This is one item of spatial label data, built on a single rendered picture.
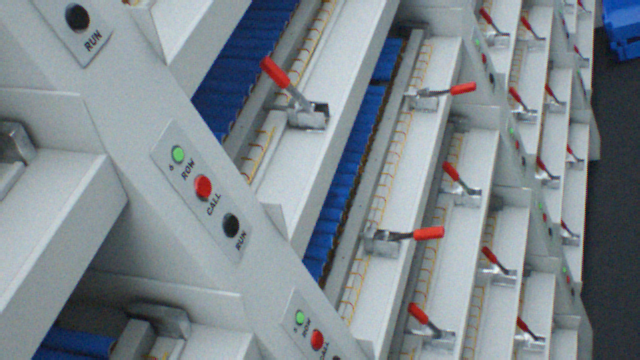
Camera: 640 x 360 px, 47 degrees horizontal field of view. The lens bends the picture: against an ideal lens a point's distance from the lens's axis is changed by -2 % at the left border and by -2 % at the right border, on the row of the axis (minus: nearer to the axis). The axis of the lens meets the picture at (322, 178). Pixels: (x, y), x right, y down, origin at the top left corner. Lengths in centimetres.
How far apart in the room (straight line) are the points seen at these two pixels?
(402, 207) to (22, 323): 58
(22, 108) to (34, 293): 12
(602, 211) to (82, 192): 181
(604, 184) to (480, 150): 99
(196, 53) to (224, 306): 20
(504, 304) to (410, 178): 41
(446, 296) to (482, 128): 36
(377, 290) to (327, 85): 24
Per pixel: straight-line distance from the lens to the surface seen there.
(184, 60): 59
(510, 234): 141
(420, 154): 100
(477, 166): 126
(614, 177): 225
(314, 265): 86
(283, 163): 74
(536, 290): 157
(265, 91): 79
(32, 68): 49
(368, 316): 84
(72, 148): 52
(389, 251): 88
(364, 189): 93
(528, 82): 174
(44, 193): 50
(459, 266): 111
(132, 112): 53
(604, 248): 207
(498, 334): 127
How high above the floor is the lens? 154
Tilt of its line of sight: 34 degrees down
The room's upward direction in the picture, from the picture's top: 31 degrees counter-clockwise
